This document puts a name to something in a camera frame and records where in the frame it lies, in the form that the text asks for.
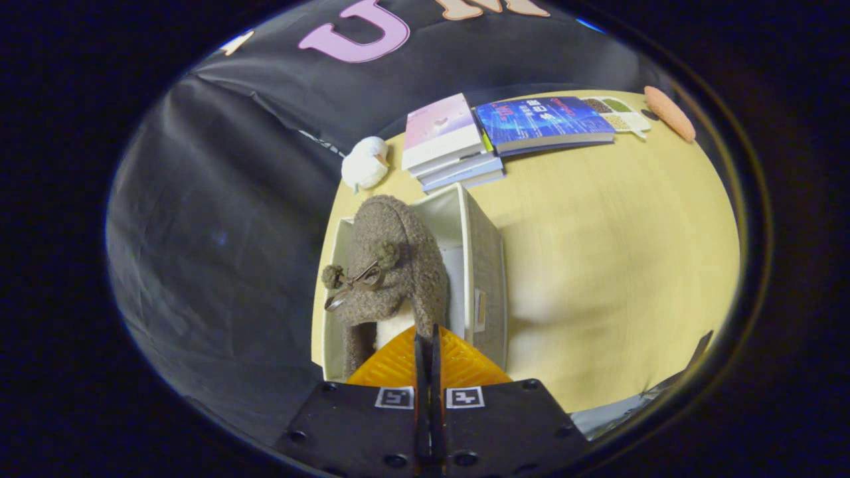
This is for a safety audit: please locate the white-edged thin book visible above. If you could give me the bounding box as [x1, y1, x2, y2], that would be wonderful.
[413, 153, 503, 185]
[421, 169, 507, 194]

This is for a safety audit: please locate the blue cover book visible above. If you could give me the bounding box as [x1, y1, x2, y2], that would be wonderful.
[474, 96, 617, 157]

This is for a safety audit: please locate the pink cover book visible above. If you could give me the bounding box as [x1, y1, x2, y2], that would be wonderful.
[401, 93, 487, 171]

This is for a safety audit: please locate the brown fuzzy slipper shoe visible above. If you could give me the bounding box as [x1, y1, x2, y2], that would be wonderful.
[321, 195, 451, 380]

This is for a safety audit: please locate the black backdrop cloth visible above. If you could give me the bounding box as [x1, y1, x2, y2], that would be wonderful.
[105, 0, 673, 447]

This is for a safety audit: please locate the white plush duck toy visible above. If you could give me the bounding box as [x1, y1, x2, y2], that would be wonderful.
[341, 136, 390, 193]

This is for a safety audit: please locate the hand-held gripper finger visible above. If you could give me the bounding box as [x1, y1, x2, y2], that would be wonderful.
[430, 324, 589, 476]
[276, 325, 432, 476]

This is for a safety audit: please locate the grey flat object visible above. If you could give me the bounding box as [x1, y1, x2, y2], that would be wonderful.
[571, 330, 715, 440]

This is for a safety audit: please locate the orange oval pad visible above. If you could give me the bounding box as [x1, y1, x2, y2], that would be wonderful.
[643, 86, 697, 143]

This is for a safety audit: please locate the grey fabric storage box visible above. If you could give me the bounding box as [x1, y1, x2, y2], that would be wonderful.
[321, 183, 509, 383]

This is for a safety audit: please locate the white divided grain tray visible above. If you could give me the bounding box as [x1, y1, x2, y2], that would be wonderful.
[582, 97, 653, 139]

